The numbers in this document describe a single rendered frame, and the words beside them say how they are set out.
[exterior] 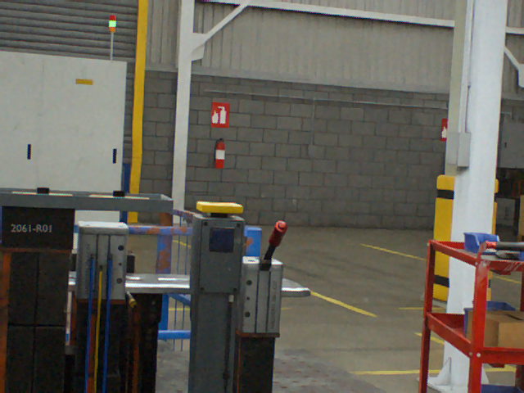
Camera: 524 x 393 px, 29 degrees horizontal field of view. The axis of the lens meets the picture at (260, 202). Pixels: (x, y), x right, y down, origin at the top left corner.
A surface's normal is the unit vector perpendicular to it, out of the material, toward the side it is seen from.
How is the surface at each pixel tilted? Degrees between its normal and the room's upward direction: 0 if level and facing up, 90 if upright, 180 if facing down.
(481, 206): 90
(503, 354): 90
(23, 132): 90
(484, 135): 90
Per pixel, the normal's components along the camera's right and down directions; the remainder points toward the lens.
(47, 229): 0.20, 0.06
